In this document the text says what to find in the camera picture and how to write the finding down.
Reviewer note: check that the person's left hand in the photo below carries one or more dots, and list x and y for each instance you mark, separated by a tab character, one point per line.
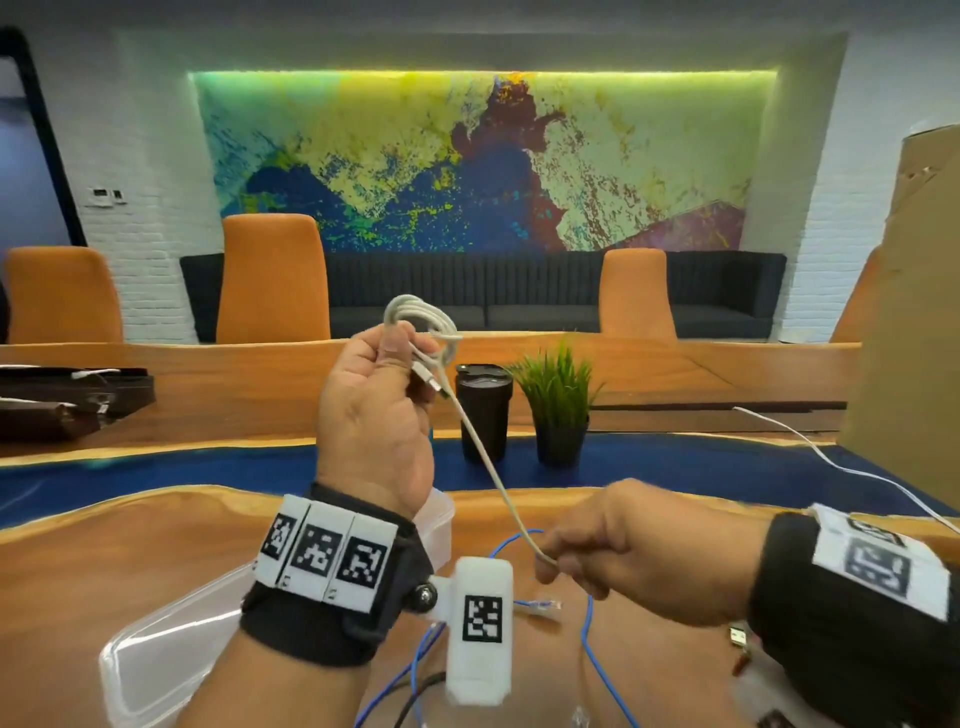
375	420

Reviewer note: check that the person's right hand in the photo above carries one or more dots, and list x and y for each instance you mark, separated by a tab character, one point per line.
660	555

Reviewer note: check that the clear plastic container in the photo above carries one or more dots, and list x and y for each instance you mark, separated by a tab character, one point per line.
165	652

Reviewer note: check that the person's left forearm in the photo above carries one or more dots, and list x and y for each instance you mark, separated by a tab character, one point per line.
285	697

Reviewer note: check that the black travel mug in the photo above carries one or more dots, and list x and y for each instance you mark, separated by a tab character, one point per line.
484	420

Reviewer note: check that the wooden table with blue inlay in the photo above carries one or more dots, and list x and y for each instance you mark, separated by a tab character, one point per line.
225	390

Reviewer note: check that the orange chair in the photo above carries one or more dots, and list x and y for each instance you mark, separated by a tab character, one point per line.
274	285
855	300
64	300
637	296

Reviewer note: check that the green potted plant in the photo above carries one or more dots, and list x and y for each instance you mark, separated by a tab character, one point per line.
559	397

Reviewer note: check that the black sofa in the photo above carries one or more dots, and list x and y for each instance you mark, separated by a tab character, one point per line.
525	285

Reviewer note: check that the black left wristband with markers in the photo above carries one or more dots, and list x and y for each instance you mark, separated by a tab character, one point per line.
300	637

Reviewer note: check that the dark framed glass door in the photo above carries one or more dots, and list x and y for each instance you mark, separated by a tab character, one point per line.
22	187

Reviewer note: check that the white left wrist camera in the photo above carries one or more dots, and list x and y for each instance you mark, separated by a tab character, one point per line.
480	675

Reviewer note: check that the colourful abstract wall painting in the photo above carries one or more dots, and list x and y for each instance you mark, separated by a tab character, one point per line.
375	150

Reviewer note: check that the white wall thermostat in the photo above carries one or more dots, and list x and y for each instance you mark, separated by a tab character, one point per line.
99	196

